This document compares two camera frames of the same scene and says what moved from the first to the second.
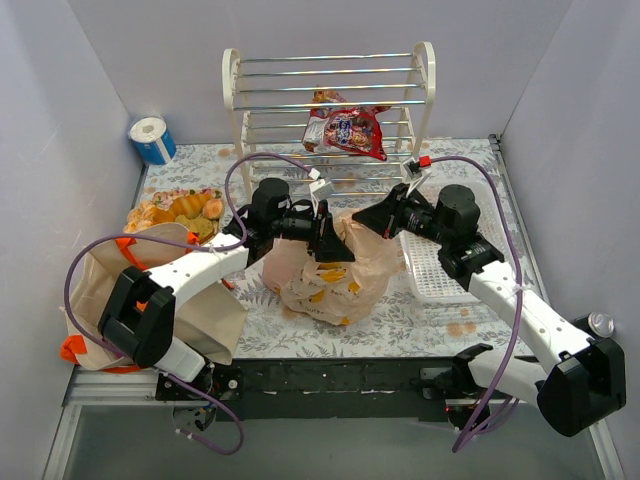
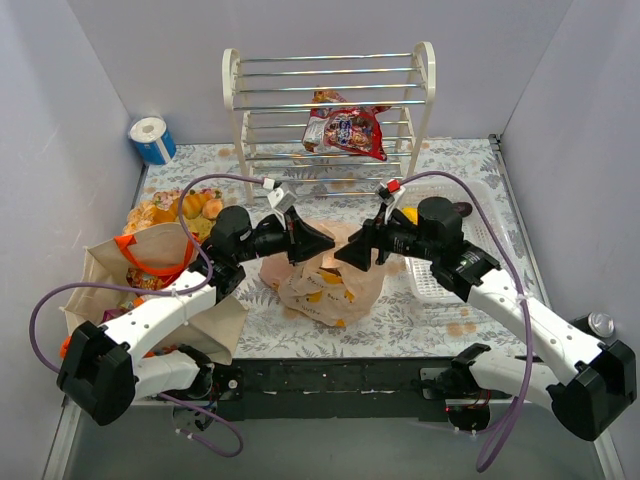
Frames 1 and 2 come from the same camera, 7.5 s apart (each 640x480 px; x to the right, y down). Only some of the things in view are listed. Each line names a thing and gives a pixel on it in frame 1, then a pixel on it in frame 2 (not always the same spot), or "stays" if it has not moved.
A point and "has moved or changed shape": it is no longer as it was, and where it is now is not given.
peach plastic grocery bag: (335, 293) has moved or changed shape
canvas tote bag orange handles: (207, 324) stays
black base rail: (318, 390) stays
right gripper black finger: (385, 215) -> (357, 252)
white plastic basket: (424, 274) stays
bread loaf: (190, 205) stays
